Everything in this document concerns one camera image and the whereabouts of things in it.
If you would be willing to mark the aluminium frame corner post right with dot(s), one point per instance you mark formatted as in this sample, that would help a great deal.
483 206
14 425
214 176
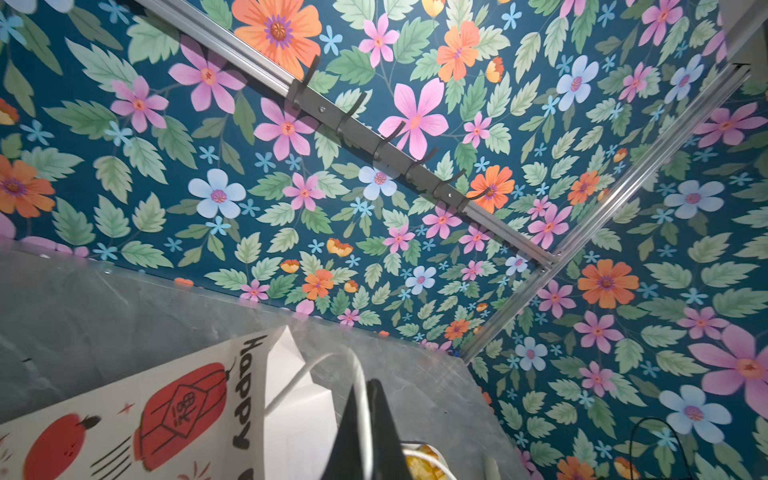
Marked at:
728 81

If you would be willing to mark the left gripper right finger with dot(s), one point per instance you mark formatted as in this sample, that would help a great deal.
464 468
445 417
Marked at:
389 462

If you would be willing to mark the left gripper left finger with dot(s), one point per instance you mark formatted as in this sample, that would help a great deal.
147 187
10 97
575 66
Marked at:
346 458

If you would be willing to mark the yellow fake croissant bread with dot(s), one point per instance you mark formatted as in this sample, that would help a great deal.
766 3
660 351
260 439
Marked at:
425 462

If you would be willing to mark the aluminium frame back bar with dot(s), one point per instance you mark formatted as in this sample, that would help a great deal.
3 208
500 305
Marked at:
194 23

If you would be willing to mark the red white paper bag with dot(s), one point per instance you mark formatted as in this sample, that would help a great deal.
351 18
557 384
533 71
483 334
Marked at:
246 408

